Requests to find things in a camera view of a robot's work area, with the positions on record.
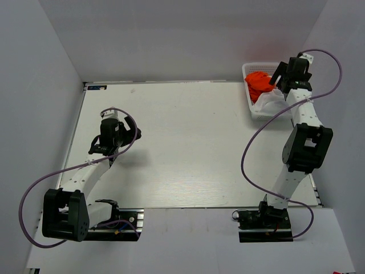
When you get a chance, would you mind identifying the orange t shirt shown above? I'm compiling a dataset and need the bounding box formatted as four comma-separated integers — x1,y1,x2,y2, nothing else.
245,71,275,103

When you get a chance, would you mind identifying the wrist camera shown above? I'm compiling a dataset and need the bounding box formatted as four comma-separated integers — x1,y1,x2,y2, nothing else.
100,109,119,121
297,53,314,64

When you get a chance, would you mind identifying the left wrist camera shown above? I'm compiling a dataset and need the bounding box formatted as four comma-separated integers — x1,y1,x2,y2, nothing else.
100,109,119,121

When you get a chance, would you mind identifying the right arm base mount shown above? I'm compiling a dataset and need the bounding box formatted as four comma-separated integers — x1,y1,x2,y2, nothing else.
232,210,293,243

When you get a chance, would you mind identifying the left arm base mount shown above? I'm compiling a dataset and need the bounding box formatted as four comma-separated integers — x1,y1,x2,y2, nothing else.
84,208,144,242

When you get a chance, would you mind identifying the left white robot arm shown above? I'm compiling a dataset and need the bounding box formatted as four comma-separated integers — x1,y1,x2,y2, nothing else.
42,116,141,241

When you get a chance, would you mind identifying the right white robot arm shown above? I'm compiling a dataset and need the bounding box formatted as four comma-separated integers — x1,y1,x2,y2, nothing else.
257,57,333,228

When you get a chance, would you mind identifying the white t shirt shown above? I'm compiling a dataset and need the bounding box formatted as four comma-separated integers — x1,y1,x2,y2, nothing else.
253,89,289,117

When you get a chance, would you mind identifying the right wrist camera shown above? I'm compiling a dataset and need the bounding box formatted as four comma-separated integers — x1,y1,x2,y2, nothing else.
297,53,314,64

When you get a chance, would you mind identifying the white plastic basket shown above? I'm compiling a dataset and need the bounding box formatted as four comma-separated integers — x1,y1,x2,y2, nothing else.
242,62,288,120

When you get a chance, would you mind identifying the dark label sticker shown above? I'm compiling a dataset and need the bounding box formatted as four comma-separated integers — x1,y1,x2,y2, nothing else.
87,85,107,90

